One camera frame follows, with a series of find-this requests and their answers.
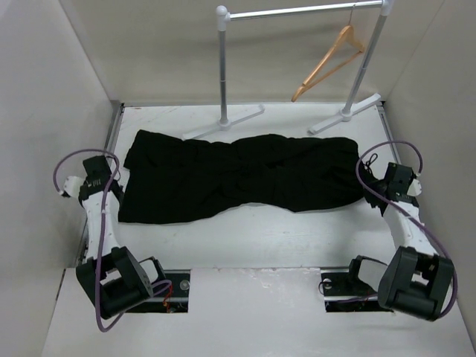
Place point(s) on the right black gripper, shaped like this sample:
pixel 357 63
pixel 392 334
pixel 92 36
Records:
pixel 370 198

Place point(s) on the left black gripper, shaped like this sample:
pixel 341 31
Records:
pixel 120 194

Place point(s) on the black trousers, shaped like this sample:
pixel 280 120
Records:
pixel 175 181

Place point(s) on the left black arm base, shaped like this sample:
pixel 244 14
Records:
pixel 175 299

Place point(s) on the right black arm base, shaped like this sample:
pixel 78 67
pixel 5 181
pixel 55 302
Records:
pixel 344 295

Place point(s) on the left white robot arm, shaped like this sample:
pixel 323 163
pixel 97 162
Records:
pixel 112 278

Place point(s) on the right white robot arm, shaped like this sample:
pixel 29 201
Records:
pixel 418 277

